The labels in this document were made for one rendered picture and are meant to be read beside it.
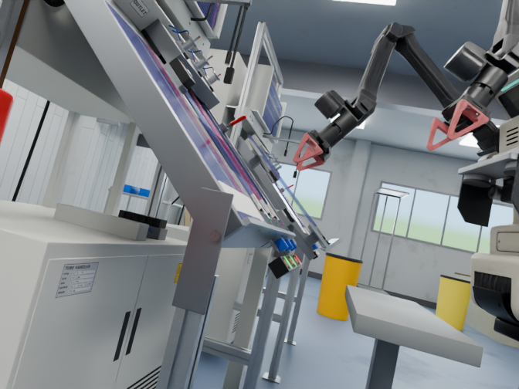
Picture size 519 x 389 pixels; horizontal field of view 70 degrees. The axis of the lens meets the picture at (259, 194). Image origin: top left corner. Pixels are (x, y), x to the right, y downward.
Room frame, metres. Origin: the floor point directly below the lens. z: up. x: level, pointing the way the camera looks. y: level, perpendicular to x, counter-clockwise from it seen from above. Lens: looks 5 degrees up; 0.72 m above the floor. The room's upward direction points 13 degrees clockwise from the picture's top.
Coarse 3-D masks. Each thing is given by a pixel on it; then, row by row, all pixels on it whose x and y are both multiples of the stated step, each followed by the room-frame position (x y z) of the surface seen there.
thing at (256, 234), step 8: (248, 224) 0.57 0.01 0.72; (256, 224) 0.61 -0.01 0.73; (264, 224) 0.70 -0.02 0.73; (240, 232) 0.60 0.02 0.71; (248, 232) 0.64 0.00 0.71; (256, 232) 0.69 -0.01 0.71; (264, 232) 0.75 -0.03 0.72; (272, 232) 0.81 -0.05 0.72; (280, 232) 0.90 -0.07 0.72; (288, 232) 1.04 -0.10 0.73; (232, 240) 0.62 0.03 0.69; (240, 240) 0.66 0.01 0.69; (248, 240) 0.72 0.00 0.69; (256, 240) 0.78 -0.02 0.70; (264, 240) 0.85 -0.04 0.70; (272, 240) 0.94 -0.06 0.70
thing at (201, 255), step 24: (216, 24) 1.33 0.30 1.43; (216, 192) 0.52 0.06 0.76; (72, 216) 1.01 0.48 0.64; (96, 216) 1.00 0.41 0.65; (120, 216) 1.16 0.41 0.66; (144, 216) 1.14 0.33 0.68; (216, 216) 0.52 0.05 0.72; (144, 240) 1.01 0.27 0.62; (192, 240) 0.52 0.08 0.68; (216, 240) 0.51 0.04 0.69; (192, 264) 0.52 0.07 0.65; (216, 264) 0.52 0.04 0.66; (192, 288) 0.52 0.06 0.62; (240, 360) 1.26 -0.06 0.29
